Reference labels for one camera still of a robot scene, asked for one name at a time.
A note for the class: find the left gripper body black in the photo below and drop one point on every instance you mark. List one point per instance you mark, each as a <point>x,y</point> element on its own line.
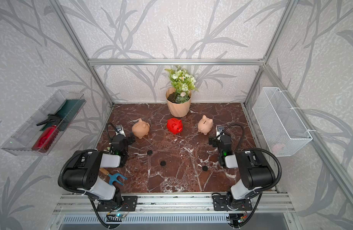
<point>127,142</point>

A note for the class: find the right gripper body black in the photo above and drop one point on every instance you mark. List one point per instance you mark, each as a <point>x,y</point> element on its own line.
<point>216,143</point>

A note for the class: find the beige piggy bank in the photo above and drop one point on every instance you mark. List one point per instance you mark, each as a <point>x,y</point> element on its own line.
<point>205,125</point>
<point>140,129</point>

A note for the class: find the red piggy bank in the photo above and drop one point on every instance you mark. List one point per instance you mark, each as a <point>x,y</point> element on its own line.
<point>174,125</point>

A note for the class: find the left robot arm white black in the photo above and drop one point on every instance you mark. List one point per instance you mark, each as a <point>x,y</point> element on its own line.
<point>86,173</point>

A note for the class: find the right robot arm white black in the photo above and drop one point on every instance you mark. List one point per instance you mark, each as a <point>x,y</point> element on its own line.
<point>259,171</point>

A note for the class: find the blue garden rake tool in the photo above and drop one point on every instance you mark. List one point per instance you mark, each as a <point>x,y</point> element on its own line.
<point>113,178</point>

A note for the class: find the pink object in basket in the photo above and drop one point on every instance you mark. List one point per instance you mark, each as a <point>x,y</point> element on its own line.
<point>277,148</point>

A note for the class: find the beige flower pot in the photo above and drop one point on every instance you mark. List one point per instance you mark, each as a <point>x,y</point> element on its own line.
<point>177,110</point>

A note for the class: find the green white artificial plant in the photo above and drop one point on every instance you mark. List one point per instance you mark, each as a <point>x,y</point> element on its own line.
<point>183,83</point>

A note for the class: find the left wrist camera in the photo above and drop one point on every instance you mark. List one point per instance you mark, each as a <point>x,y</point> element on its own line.
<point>119,130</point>

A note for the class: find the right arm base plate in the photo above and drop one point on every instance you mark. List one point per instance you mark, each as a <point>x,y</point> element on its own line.
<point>227,203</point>

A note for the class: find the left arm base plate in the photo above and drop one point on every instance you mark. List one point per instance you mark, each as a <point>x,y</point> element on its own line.
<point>125,204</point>

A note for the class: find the white wire basket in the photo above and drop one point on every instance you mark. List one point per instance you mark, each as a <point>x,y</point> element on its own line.
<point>279,122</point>

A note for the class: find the clear plastic wall tray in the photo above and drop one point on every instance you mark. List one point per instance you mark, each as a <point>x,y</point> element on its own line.
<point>22,141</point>

